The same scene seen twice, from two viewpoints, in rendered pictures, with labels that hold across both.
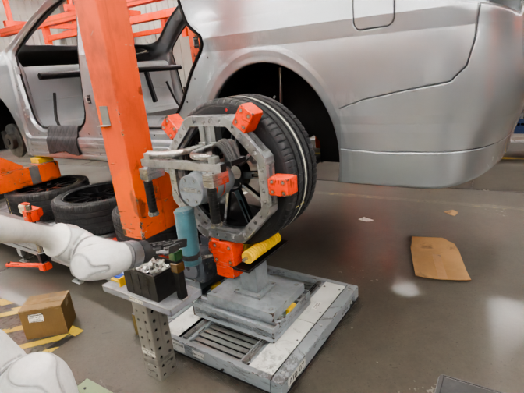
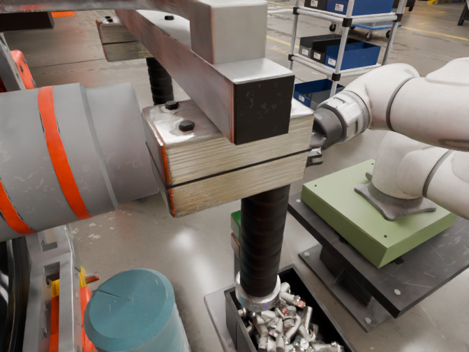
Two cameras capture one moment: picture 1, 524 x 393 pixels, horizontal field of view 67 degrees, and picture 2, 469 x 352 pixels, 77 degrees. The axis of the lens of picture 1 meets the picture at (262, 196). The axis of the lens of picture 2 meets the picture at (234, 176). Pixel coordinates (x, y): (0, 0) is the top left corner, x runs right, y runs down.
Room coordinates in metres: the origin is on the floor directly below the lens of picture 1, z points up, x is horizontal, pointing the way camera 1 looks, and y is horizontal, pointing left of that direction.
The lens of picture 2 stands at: (1.71, 0.52, 1.02)
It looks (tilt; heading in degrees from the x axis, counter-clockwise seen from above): 36 degrees down; 210
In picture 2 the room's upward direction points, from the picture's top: straight up
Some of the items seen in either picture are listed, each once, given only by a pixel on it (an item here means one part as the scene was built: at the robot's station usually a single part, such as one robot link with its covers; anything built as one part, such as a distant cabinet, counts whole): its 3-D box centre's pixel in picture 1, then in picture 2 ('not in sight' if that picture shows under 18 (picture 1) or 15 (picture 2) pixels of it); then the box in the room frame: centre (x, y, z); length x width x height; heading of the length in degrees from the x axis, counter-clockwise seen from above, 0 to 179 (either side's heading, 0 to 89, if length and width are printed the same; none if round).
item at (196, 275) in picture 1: (215, 262); not in sight; (2.06, 0.30, 0.26); 0.42 x 0.18 x 0.35; 144
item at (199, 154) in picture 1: (212, 143); not in sight; (1.48, 0.17, 1.03); 0.19 x 0.18 x 0.11; 144
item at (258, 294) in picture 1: (253, 271); not in sight; (1.78, 0.08, 0.32); 0.40 x 0.30 x 0.28; 54
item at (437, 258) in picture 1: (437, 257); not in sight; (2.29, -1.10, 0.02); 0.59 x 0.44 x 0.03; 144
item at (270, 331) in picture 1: (251, 302); not in sight; (1.80, 0.11, 0.13); 0.50 x 0.36 x 0.10; 54
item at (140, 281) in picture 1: (153, 274); (287, 343); (1.47, 0.48, 0.51); 0.20 x 0.14 x 0.13; 53
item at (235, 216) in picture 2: (175, 254); (244, 223); (1.38, 0.35, 0.64); 0.04 x 0.04 x 0.04; 54
